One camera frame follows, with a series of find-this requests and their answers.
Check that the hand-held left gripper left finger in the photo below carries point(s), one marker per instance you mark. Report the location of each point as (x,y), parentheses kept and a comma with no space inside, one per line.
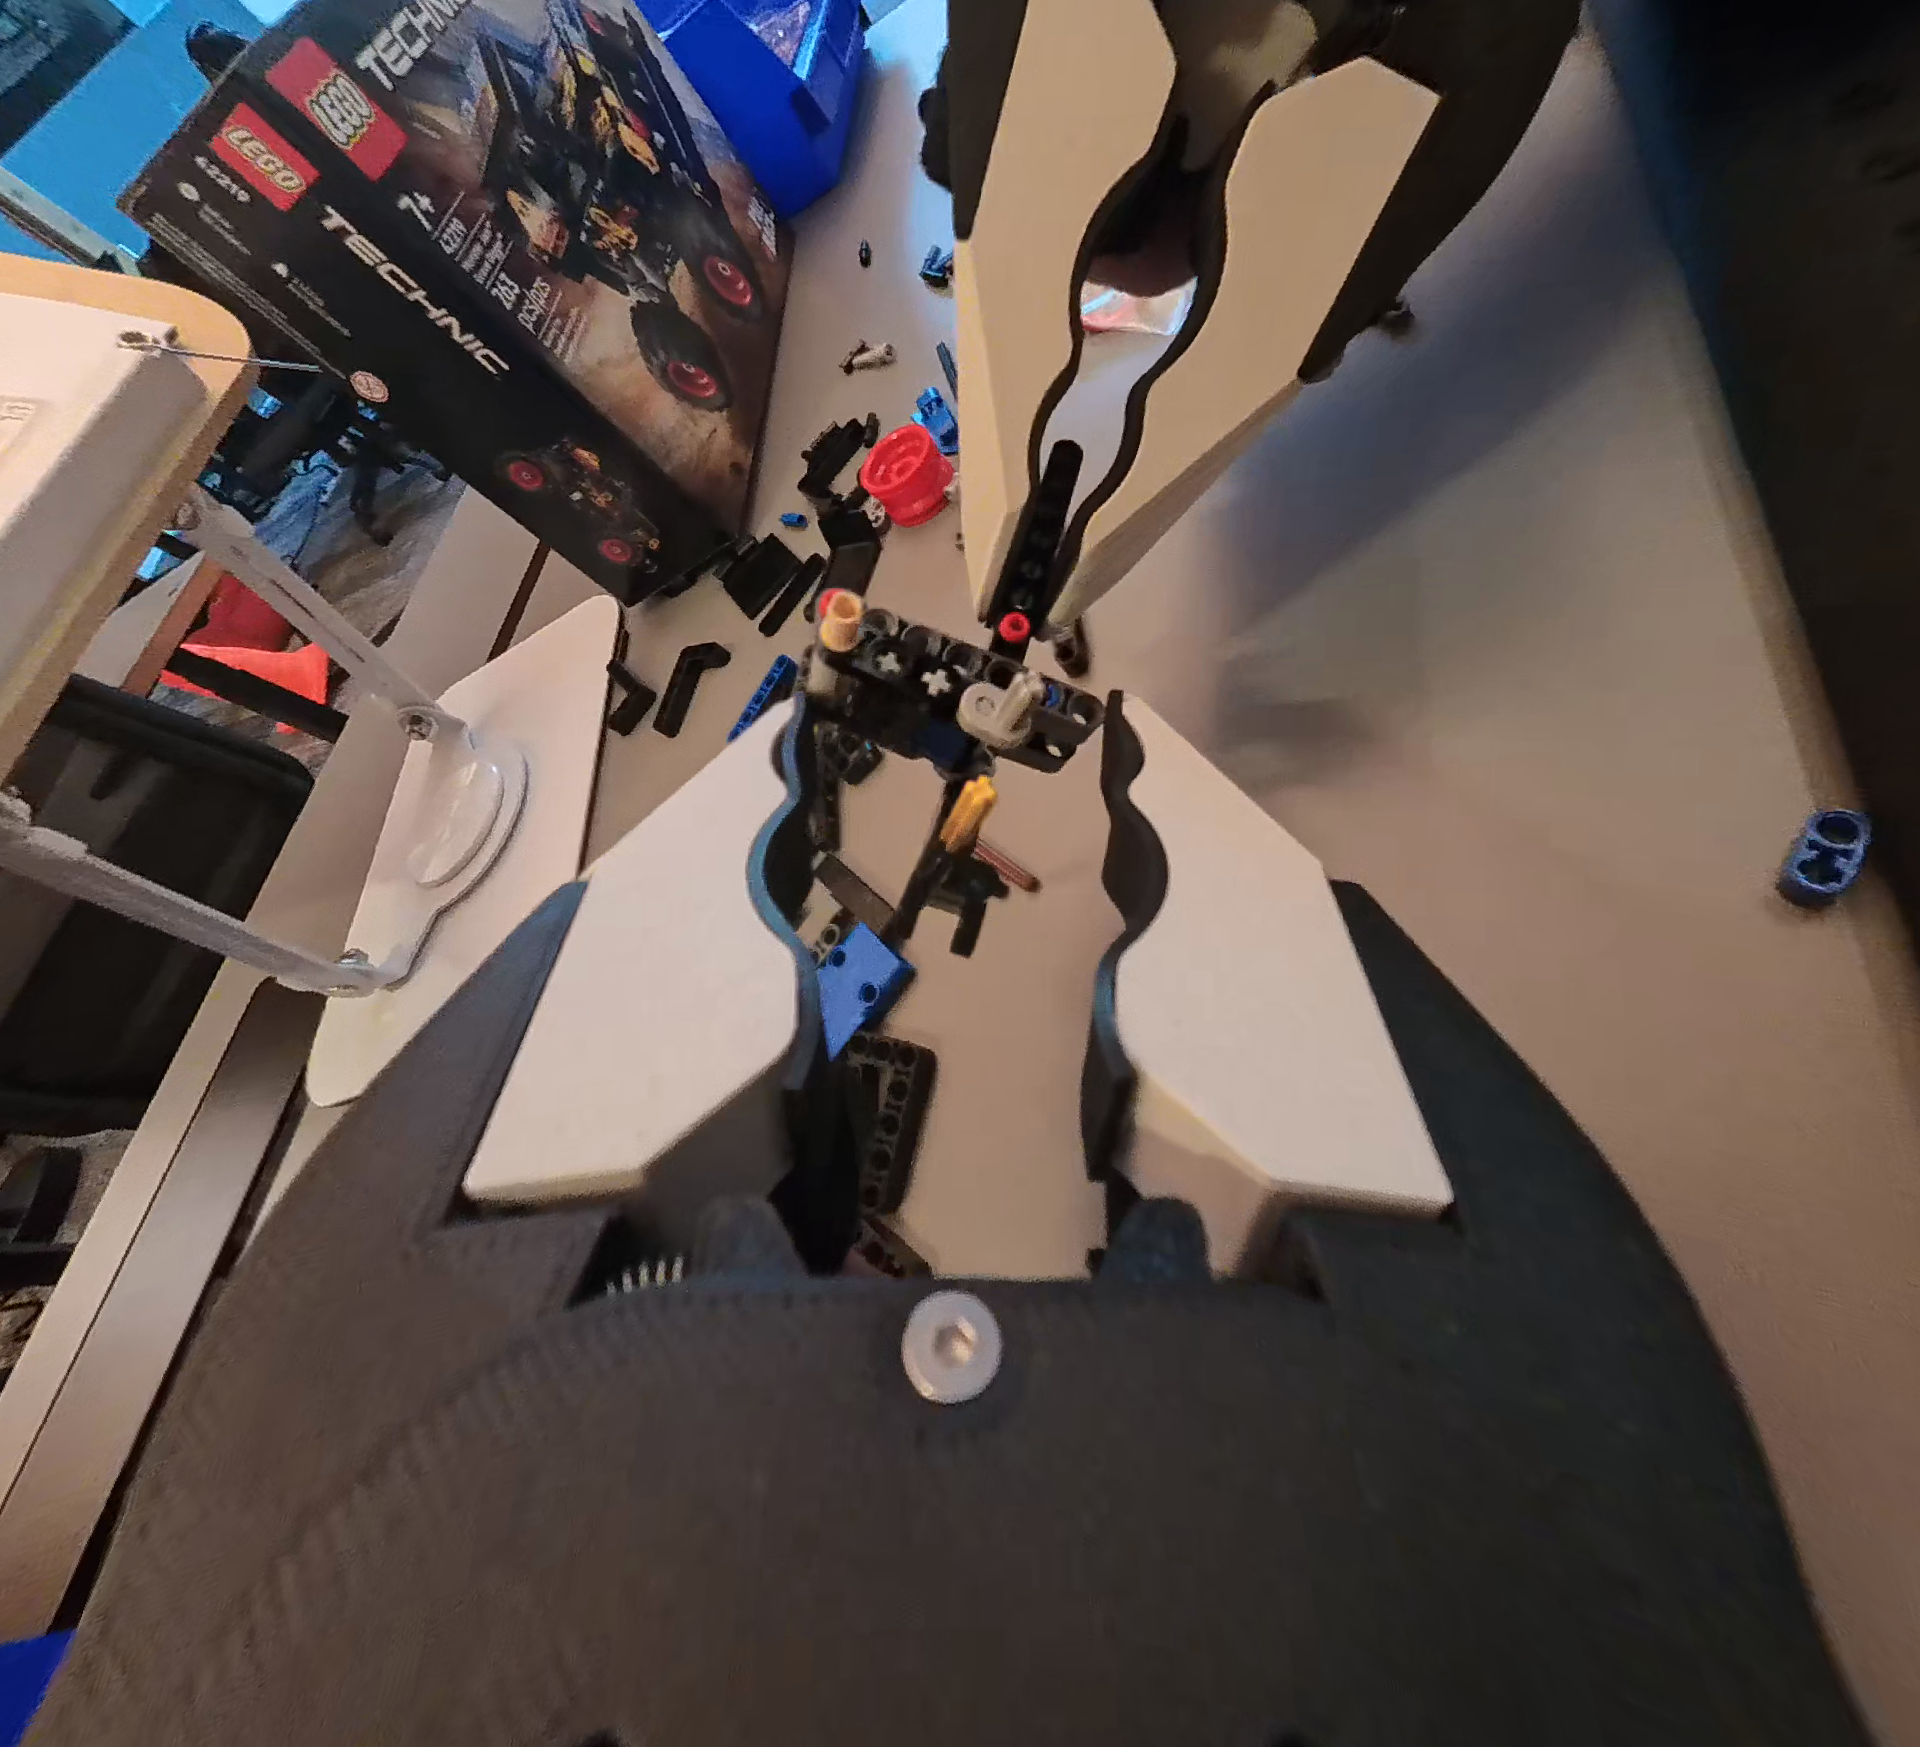
(644,1026)

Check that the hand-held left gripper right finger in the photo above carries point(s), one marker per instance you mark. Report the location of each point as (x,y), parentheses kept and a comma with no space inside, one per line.
(1275,1026)

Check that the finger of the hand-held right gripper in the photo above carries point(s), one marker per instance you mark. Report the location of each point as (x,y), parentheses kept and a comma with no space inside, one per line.
(1305,231)
(1051,200)

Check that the black toy brick assembly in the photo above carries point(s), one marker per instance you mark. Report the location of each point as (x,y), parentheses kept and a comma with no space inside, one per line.
(931,695)

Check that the blue flat toy panel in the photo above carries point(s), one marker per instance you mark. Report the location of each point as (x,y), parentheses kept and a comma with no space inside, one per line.
(865,991)

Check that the white and black connector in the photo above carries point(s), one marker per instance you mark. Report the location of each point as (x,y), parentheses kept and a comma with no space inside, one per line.
(867,353)

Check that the red toy wheel hub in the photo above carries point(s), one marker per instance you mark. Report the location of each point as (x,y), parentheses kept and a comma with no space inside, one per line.
(904,475)

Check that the white book stand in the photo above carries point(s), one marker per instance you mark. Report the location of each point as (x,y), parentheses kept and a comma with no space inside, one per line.
(510,726)

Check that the black angled toy beam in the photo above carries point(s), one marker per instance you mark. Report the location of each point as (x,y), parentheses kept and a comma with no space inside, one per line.
(687,688)
(631,695)

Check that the black connector cluster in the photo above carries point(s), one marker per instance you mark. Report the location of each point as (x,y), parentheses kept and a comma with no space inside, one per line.
(833,458)

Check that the blue storage bin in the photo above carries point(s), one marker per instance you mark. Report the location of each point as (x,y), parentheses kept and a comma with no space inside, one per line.
(750,53)

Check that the pile of black toy beams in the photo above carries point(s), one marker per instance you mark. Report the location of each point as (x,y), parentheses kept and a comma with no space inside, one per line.
(848,758)

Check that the blue angled toy beam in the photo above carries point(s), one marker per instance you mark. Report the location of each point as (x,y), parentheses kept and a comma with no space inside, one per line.
(763,695)

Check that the black panel with tab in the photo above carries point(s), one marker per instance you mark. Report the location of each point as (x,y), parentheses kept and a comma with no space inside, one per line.
(849,569)

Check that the black square toy panel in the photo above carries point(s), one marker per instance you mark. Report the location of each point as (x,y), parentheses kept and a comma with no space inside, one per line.
(759,573)

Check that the black office chair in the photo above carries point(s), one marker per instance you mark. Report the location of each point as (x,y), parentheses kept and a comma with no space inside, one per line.
(135,878)

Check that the orange cone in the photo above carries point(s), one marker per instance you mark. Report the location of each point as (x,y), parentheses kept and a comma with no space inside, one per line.
(242,661)

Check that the toy truck set box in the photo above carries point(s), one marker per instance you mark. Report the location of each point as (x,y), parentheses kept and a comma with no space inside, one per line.
(497,247)

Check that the small blue connector brick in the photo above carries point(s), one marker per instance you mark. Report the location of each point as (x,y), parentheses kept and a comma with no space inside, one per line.
(1825,858)

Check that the blue bin with white tag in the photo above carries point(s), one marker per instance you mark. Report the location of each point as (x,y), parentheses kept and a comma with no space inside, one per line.
(31,1696)

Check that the black angled toy frame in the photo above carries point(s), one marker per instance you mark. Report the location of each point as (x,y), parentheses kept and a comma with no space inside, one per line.
(893,1118)

